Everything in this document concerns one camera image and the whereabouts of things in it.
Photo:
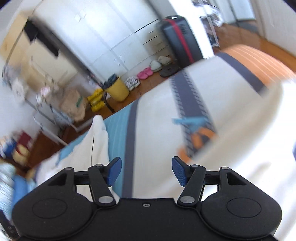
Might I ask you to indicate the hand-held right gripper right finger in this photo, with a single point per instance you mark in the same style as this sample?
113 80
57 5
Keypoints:
179 171

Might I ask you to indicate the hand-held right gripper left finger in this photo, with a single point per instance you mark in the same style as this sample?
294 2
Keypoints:
114 170

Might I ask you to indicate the cream fleece garment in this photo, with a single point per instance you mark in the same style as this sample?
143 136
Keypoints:
99 139
242 139

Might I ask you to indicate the black clothes rack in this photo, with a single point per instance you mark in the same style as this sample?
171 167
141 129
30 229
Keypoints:
107 102

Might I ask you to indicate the yellow plastic bag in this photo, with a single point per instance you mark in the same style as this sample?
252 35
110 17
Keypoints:
96 102

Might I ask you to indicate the white rolling side table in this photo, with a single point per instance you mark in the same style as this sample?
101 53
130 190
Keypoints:
49 135

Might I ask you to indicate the wooden nightstand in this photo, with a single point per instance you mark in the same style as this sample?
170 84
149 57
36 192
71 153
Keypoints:
44 148

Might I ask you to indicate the brown paper bag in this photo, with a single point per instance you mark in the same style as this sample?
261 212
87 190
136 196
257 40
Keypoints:
74 102

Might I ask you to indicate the yellow trash bin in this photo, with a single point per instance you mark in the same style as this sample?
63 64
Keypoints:
119 90

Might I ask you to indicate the white sneaker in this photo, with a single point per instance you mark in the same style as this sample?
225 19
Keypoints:
135 81
129 84

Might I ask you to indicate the blue pillow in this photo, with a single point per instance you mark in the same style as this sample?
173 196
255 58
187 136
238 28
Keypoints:
22 190

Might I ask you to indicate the red bag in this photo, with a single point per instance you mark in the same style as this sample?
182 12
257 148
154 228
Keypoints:
24 140

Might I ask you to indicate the yellow gift bag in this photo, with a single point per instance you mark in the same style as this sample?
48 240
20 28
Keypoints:
20 153

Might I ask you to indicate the pink slipper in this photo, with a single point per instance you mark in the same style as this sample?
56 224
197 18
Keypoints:
142 75
148 71

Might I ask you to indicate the grey green slipper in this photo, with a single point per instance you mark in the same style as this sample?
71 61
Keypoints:
164 60
155 66

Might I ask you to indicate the black suitcase with red stripe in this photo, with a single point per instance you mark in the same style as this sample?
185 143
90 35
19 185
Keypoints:
178 39

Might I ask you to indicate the white wardrobe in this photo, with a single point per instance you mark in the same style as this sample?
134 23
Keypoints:
104 34

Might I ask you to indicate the black hanging garment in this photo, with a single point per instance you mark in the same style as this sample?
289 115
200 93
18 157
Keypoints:
41 37

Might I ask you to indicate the beige wooden panel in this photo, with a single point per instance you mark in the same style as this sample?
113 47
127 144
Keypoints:
13 39

